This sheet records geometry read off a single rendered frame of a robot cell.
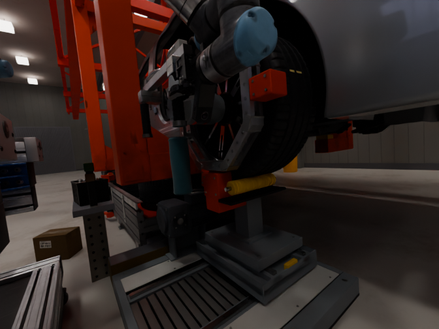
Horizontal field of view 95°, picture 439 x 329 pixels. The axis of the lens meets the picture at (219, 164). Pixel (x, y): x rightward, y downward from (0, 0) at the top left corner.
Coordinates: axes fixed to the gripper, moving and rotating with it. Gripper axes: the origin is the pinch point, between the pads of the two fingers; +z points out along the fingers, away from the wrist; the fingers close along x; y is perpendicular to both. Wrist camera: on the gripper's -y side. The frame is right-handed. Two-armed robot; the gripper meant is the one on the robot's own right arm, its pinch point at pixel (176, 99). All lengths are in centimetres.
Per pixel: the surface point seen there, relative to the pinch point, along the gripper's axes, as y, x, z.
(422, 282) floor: -83, -91, -38
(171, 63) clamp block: 9.5, 1.5, -2.0
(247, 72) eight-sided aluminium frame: 7.4, -20.7, -10.3
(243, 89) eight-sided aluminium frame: 2.7, -20.5, -8.0
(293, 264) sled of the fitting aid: -66, -41, -8
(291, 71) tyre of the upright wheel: 8.0, -36.1, -15.4
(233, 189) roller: -32.3, -21.2, 2.8
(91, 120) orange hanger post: 36, 5, 253
